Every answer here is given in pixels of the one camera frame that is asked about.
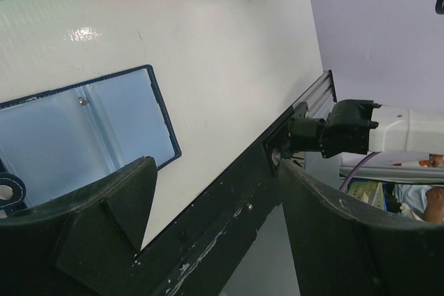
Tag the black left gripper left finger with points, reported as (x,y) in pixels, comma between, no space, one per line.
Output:
(83,243)

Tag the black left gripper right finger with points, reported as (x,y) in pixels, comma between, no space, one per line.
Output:
(342,246)

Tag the blue leather card holder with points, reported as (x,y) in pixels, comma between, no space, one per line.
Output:
(57,141)

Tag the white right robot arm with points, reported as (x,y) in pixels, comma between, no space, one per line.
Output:
(363,126)

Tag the aluminium rail right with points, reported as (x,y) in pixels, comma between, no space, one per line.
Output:
(322,92)

